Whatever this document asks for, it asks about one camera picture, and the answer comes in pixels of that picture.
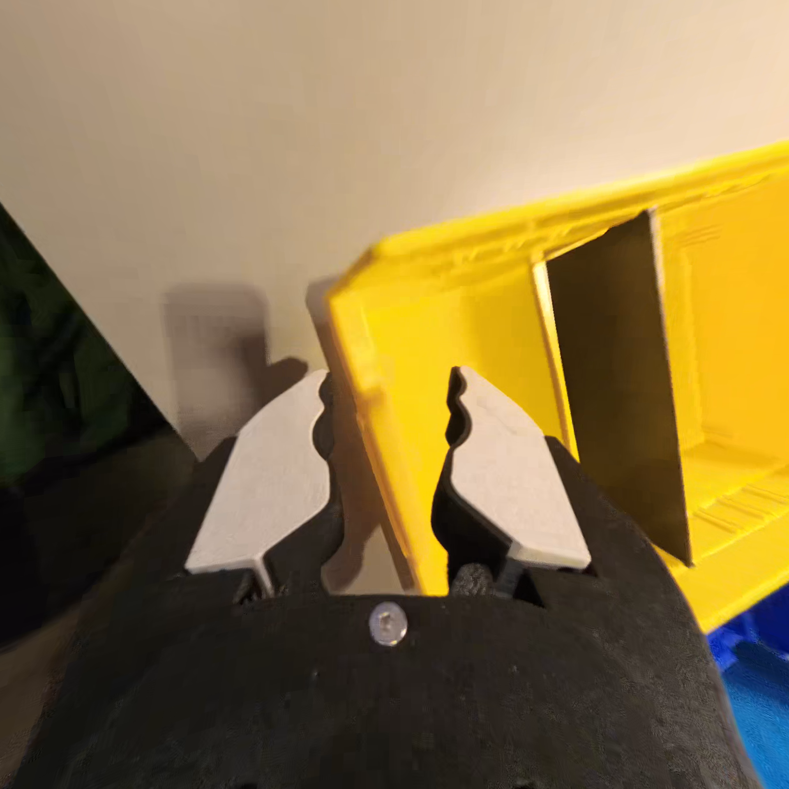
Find large yellow plastic bin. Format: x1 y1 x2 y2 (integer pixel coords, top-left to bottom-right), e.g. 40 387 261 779
325 141 789 632

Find brown cardboard divider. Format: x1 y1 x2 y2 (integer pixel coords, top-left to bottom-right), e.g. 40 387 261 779
545 208 695 568

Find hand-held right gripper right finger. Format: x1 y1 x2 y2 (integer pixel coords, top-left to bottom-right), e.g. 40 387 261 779
430 365 593 571

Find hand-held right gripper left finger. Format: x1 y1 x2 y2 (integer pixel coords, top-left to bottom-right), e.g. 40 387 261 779
184 369 345 598

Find large blue plastic bin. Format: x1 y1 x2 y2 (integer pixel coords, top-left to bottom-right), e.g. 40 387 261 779
706 588 789 789

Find person's torso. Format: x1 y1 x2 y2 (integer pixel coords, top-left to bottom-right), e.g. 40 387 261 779
0 203 198 648

